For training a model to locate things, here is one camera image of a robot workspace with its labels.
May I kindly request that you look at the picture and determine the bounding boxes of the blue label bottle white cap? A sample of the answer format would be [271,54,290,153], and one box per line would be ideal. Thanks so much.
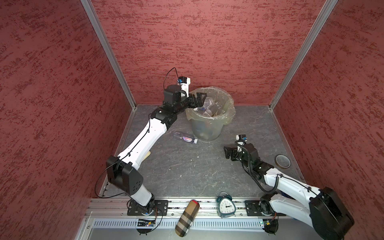
[194,107,207,115]

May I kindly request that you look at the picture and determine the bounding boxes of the red cap clear bottle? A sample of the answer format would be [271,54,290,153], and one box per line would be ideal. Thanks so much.
[211,102,226,117]

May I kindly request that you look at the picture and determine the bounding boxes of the purple label clear bottle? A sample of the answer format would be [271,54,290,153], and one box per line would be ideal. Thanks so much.
[172,131,198,144]

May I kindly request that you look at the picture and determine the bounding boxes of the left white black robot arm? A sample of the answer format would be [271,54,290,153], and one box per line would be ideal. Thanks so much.
[106,84,207,215]

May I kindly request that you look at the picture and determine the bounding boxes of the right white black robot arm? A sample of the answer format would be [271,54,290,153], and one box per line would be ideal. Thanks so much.
[224,140,355,240]

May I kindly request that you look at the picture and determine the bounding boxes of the clear plastic bin liner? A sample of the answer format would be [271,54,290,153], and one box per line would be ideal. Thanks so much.
[186,87,236,125]

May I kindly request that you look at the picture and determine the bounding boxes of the grey mesh waste bin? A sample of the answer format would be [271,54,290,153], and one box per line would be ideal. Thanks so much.
[188,88,232,142]

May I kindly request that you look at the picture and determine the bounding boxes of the tape roll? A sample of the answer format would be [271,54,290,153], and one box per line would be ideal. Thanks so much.
[275,154,292,169]

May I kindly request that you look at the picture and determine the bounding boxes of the green alarm clock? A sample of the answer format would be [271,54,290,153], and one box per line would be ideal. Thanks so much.
[216,192,237,218]

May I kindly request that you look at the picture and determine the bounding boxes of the beige calculator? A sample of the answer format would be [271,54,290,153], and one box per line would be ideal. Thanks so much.
[142,151,151,162]

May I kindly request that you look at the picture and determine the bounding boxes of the plaid glasses case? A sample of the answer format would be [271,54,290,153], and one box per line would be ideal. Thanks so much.
[175,200,200,237]

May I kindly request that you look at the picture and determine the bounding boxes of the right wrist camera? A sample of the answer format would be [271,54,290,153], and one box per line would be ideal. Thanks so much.
[236,135,248,142]

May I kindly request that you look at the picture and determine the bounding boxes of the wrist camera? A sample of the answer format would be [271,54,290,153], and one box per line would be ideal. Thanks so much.
[178,76,191,97]
[236,135,248,142]

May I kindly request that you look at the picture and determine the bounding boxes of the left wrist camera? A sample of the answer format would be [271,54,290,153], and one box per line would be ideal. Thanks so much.
[178,76,191,97]

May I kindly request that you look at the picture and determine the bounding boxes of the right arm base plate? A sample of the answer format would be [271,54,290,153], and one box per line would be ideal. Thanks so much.
[244,200,275,218]

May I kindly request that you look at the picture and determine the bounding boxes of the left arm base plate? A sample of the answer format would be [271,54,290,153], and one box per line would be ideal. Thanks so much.
[127,200,169,217]

